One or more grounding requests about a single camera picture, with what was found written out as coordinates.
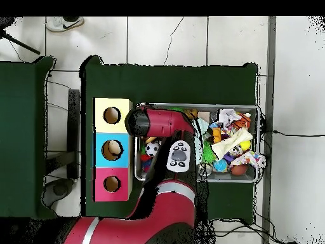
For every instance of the dark green tablecloth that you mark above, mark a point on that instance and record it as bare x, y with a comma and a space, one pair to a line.
127, 81

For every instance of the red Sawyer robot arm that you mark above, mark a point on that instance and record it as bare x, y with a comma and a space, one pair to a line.
162, 122

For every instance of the green spiky ball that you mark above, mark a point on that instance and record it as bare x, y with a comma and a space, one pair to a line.
208, 153

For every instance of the wooden box with three holes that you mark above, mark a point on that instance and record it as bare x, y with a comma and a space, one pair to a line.
124, 175

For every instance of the black floor stand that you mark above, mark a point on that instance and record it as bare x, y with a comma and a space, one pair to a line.
73, 132

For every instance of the black tripod leg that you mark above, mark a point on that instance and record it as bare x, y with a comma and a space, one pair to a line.
23, 44

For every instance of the small soccer ball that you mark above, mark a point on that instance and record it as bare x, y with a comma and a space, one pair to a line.
152, 148

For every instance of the red-brown ball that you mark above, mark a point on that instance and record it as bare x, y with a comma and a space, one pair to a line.
238, 169

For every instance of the mint green knit cloth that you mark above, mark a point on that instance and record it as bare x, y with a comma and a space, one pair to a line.
199, 137

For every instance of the dark green side table cloth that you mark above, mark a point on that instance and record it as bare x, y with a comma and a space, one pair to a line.
25, 152

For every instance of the shallow clear mesh bin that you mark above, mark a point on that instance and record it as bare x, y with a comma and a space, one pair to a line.
223, 178

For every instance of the cream cloth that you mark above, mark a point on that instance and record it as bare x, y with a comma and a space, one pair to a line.
231, 144

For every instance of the person's foot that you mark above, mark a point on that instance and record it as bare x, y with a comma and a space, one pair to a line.
63, 24

